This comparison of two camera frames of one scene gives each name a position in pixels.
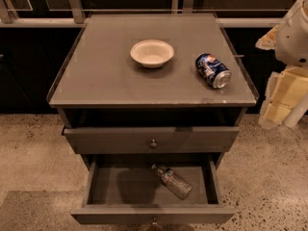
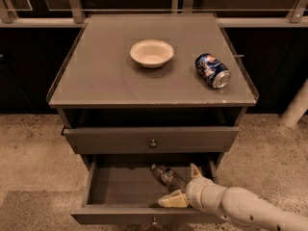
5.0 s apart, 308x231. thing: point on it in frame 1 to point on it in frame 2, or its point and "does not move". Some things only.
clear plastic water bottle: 174,182 does not move
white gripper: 295,40 to 196,191
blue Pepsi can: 213,70 does not move
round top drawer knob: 153,144 does not move
